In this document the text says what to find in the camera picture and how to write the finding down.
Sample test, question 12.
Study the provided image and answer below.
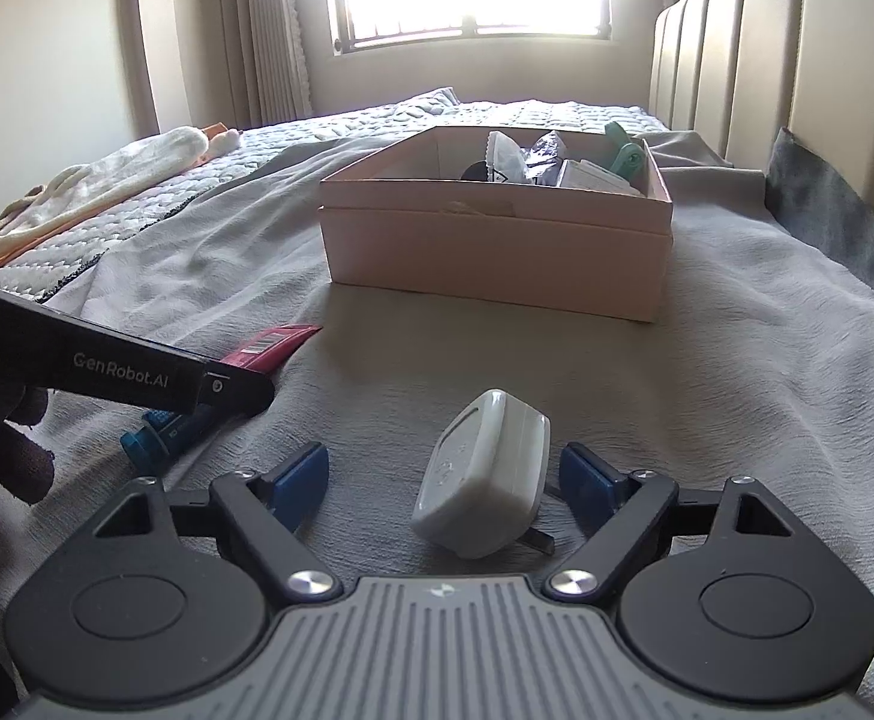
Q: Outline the pink cardboard box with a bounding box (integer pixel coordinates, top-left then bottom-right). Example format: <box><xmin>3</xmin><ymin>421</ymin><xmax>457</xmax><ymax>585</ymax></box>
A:
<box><xmin>319</xmin><ymin>125</ymin><xmax>675</xmax><ymax>325</ymax></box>

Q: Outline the blue tube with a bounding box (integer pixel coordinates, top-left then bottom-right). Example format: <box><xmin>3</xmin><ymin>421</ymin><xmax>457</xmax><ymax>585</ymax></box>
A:
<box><xmin>122</xmin><ymin>409</ymin><xmax>217</xmax><ymax>470</ymax></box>

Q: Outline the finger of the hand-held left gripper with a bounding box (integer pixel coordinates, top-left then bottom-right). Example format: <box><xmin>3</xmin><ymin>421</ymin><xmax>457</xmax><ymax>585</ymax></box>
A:
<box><xmin>197</xmin><ymin>360</ymin><xmax>277</xmax><ymax>417</ymax></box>

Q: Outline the cream padded headboard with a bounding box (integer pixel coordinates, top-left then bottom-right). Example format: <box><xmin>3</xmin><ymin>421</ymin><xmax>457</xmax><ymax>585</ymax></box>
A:
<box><xmin>650</xmin><ymin>0</ymin><xmax>874</xmax><ymax>271</ymax></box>

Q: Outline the person's left hand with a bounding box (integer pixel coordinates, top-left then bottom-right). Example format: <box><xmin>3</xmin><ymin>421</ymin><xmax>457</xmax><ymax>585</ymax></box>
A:
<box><xmin>0</xmin><ymin>386</ymin><xmax>57</xmax><ymax>601</ymax></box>

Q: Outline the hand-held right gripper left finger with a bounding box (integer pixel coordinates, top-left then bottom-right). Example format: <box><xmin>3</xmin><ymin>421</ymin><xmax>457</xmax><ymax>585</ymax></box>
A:
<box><xmin>95</xmin><ymin>441</ymin><xmax>337</xmax><ymax>601</ymax></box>

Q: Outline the dark grey cloth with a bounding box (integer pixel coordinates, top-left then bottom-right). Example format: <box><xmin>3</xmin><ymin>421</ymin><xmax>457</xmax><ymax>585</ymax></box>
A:
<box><xmin>762</xmin><ymin>126</ymin><xmax>874</xmax><ymax>314</ymax></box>

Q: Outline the green clip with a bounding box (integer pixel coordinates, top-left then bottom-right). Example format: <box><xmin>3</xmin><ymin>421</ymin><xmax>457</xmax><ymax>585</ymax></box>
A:
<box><xmin>603</xmin><ymin>121</ymin><xmax>651</xmax><ymax>185</ymax></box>

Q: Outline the cream fleece blanket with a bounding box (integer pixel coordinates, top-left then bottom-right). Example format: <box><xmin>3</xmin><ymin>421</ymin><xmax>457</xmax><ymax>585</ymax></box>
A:
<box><xmin>0</xmin><ymin>126</ymin><xmax>243</xmax><ymax>260</ymax></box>

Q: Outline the white quilted mattress cover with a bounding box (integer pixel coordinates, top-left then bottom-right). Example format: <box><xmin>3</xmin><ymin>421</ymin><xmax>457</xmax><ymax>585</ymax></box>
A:
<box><xmin>0</xmin><ymin>86</ymin><xmax>670</xmax><ymax>305</ymax></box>

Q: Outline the grey blanket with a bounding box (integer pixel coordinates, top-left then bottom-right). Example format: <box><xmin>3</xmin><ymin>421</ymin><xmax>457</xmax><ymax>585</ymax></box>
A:
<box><xmin>0</xmin><ymin>101</ymin><xmax>874</xmax><ymax>691</ymax></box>

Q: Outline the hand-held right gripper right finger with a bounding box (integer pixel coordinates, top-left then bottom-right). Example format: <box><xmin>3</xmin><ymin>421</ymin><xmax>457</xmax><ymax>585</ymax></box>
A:
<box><xmin>543</xmin><ymin>441</ymin><xmax>794</xmax><ymax>605</ymax></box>

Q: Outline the clear plastic bag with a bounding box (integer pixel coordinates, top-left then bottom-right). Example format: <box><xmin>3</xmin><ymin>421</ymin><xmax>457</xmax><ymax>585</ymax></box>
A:
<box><xmin>482</xmin><ymin>130</ymin><xmax>565</xmax><ymax>185</ymax></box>

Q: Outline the white plug charger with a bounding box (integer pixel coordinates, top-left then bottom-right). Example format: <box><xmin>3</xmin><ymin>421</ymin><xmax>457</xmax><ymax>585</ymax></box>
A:
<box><xmin>412</xmin><ymin>388</ymin><xmax>554</xmax><ymax>560</ymax></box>

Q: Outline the red packet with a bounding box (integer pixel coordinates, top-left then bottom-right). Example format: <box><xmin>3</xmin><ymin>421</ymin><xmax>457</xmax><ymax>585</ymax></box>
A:
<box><xmin>221</xmin><ymin>324</ymin><xmax>324</xmax><ymax>374</ymax></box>

